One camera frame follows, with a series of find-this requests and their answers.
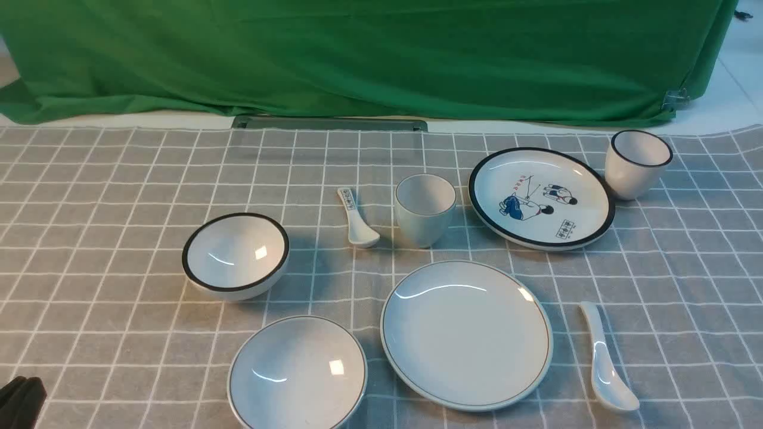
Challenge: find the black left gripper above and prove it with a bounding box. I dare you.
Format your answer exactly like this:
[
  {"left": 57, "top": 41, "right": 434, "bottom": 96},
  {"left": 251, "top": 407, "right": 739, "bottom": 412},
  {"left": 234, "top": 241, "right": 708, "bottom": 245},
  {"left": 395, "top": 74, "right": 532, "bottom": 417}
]
[{"left": 1, "top": 377, "right": 47, "bottom": 428}]

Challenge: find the grey-rimmed shallow bowl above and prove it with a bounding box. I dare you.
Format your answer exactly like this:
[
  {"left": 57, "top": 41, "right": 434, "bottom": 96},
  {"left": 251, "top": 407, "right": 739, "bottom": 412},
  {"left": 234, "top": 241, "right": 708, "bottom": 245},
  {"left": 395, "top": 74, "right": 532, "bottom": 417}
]
[{"left": 227, "top": 315, "right": 368, "bottom": 428}]

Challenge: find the plain white cup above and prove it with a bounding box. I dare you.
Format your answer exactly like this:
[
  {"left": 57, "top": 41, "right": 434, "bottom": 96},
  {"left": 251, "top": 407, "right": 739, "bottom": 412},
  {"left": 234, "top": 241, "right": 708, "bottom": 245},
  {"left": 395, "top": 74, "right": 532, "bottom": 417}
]
[{"left": 393, "top": 173, "right": 456, "bottom": 248}]

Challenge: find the plain white ceramic spoon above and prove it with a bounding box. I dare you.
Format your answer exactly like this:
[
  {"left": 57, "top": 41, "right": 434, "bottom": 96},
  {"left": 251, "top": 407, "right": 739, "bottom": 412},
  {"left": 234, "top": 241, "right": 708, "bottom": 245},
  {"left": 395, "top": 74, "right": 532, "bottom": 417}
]
[{"left": 579, "top": 301, "right": 640, "bottom": 412}]

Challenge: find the grey checkered tablecloth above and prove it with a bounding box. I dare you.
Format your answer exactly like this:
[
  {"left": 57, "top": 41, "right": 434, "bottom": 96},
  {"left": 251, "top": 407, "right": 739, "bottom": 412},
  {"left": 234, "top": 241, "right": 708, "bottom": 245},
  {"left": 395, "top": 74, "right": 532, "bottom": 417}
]
[{"left": 1, "top": 125, "right": 762, "bottom": 428}]

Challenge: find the black-rimmed white bowl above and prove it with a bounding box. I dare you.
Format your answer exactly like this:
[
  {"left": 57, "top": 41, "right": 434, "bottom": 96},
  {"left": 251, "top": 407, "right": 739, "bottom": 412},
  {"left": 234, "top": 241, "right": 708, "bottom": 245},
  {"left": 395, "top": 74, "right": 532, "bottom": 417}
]
[{"left": 181, "top": 212, "right": 291, "bottom": 301}]

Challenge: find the small patterned white spoon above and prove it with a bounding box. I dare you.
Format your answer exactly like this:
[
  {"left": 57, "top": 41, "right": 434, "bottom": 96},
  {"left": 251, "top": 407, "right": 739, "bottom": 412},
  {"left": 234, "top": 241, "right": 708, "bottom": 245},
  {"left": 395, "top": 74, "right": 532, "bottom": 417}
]
[{"left": 337, "top": 187, "right": 380, "bottom": 248}]

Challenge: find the large plain white plate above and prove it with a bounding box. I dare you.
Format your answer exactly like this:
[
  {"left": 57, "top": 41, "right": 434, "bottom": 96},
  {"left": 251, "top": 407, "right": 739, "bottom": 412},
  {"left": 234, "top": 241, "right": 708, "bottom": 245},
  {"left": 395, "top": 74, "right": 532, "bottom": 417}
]
[{"left": 380, "top": 260, "right": 554, "bottom": 412}]

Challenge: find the illustrated black-rimmed plate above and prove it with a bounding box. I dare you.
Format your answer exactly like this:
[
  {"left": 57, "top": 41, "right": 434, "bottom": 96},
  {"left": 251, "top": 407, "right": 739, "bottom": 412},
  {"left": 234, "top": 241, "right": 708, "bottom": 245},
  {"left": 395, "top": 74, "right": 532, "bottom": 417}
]
[{"left": 468, "top": 148, "right": 616, "bottom": 251}]

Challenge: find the black-rimmed white cup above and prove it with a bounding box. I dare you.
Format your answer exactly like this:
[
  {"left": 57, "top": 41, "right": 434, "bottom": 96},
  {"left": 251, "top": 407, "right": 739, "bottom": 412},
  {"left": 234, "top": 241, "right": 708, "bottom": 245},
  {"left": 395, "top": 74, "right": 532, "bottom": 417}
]
[{"left": 604, "top": 129, "right": 674, "bottom": 201}]

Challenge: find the green backdrop cloth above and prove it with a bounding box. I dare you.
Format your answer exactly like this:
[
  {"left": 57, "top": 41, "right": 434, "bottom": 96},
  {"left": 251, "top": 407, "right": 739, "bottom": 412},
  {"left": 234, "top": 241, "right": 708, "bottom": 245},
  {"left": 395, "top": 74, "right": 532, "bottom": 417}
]
[{"left": 2, "top": 1, "right": 737, "bottom": 128}]

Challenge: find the metal clip on backdrop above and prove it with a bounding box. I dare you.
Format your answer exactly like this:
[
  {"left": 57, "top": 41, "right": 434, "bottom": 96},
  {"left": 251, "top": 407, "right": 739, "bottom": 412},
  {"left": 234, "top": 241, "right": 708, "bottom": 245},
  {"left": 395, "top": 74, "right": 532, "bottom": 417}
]
[{"left": 660, "top": 88, "right": 691, "bottom": 112}]

